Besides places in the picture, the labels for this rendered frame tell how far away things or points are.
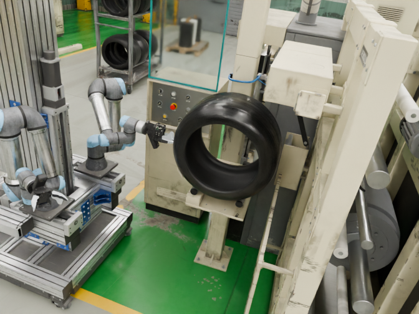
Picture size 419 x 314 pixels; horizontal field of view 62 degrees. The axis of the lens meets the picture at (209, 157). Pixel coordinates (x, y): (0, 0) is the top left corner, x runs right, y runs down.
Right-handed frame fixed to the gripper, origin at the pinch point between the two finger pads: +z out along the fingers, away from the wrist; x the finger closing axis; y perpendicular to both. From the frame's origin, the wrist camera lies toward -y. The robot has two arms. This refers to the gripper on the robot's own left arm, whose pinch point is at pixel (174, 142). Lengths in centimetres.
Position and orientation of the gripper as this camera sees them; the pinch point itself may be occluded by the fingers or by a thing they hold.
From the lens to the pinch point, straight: 207.1
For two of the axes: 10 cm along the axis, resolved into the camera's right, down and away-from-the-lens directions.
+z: 9.3, 3.4, -1.4
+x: 2.8, -4.5, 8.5
